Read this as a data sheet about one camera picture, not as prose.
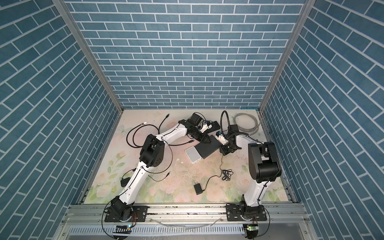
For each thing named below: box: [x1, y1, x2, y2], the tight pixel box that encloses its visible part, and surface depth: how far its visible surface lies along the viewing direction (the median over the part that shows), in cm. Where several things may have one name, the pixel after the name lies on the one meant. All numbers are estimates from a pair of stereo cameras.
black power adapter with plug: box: [194, 183, 205, 196], surface depth 82 cm
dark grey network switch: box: [194, 134, 221, 160], surface depth 98 cm
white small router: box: [185, 146, 202, 163], surface depth 96 cm
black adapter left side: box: [120, 177, 131, 188], surface depth 84 cm
